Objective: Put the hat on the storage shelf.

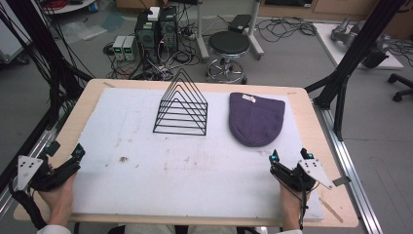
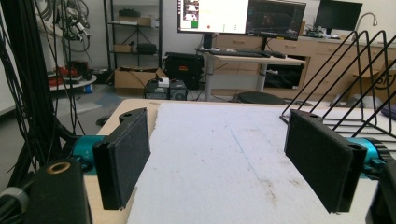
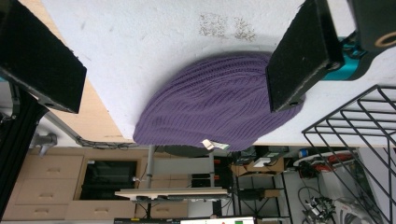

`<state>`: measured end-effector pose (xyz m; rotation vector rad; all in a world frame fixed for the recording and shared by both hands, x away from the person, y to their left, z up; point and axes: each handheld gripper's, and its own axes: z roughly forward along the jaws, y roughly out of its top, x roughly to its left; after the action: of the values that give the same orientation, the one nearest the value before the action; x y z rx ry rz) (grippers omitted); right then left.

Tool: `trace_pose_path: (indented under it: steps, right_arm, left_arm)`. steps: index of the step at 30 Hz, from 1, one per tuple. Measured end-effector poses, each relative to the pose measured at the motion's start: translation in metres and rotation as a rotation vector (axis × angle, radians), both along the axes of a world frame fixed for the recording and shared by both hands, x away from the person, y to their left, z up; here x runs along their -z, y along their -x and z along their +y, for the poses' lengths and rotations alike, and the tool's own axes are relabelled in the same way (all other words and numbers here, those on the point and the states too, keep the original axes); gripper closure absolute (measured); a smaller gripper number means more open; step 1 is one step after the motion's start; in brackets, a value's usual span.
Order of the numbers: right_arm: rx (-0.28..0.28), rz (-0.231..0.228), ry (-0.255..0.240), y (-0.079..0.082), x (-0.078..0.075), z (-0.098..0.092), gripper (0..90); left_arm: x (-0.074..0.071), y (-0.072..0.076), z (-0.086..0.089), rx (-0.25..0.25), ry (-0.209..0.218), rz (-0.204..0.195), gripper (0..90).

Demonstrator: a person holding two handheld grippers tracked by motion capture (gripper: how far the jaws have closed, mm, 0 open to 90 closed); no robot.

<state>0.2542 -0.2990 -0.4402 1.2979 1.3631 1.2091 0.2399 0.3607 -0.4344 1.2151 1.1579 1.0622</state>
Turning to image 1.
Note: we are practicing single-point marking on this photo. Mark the white foam mat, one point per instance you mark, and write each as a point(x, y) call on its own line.
point(181, 182)

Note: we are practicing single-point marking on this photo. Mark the person's left hand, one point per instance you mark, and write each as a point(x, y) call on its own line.
point(61, 198)

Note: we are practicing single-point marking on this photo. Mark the person's right hand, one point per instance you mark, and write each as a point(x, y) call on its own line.
point(290, 204)

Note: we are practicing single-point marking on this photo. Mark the wooden table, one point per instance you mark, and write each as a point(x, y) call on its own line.
point(310, 130)

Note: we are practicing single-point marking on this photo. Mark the grey tape strip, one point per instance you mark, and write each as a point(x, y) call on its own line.
point(341, 181)

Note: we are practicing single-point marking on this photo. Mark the purple knit beanie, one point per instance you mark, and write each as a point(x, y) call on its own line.
point(255, 122)

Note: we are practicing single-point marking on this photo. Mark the grey equipment case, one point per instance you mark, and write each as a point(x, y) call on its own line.
point(11, 35)

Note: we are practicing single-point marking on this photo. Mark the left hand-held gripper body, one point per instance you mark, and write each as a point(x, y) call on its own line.
point(39, 177)

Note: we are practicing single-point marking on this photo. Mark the wooden cabinet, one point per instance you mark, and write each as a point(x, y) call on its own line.
point(341, 8)

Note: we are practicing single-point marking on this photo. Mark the white floor board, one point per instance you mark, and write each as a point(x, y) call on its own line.
point(328, 45)

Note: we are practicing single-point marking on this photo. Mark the black office chair base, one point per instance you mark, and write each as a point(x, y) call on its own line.
point(401, 87)

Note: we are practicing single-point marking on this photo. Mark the aluminium rail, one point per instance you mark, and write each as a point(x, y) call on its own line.
point(39, 143)
point(350, 169)

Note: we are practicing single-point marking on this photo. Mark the white round table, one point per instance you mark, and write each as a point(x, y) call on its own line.
point(71, 5)

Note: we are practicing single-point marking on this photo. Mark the tan tape strip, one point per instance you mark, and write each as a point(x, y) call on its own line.
point(331, 210)

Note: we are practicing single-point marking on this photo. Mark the black round stool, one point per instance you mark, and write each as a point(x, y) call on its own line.
point(229, 43)

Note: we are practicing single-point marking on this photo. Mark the black flat box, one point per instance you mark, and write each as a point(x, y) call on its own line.
point(239, 23)

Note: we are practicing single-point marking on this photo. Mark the clear plastic sheet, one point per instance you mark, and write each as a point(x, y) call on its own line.
point(87, 29)

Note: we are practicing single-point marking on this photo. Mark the white box on tower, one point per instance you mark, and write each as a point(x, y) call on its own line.
point(154, 13)

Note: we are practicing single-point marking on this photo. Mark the white stand leg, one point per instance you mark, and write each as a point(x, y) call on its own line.
point(255, 42)
point(202, 39)

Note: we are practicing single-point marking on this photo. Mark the black computer tower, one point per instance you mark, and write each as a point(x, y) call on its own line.
point(168, 31)
point(146, 35)

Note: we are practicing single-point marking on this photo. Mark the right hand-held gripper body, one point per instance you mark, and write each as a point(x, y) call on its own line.
point(293, 177)

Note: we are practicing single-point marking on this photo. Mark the grey power supply unit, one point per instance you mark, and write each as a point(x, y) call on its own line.
point(130, 48)
point(118, 48)

